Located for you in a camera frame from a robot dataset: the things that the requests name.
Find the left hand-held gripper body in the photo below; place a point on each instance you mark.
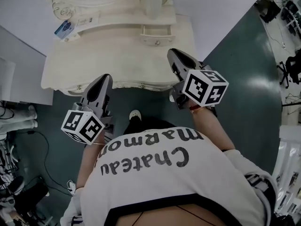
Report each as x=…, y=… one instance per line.
x=73, y=122

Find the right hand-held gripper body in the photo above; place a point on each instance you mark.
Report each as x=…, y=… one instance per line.
x=211, y=95

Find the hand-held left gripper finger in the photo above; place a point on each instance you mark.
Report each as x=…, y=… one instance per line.
x=84, y=99
x=105, y=95

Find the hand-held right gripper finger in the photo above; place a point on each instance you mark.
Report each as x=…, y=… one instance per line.
x=190, y=63
x=169, y=59

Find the cream ornate dressing table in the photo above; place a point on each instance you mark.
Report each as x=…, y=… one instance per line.
x=105, y=55

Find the person's left forearm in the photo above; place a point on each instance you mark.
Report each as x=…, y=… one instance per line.
x=87, y=163

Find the person's right forearm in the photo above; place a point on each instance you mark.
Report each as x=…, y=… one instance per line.
x=211, y=131

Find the person's cream clog shoe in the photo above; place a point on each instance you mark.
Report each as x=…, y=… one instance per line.
x=135, y=114

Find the white textured vase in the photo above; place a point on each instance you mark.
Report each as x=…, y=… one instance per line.
x=152, y=6

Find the white padded bundle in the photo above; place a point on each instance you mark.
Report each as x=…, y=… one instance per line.
x=16, y=119

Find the white power adapter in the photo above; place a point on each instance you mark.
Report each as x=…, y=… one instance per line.
x=71, y=186

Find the blue printed booklet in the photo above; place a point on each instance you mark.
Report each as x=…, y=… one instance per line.
x=64, y=28

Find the white paper label sheet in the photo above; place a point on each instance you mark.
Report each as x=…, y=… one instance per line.
x=87, y=21

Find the person's white printed shirt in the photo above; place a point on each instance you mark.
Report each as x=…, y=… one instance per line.
x=164, y=180

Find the white shelving unit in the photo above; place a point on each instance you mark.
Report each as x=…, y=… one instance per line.
x=289, y=161

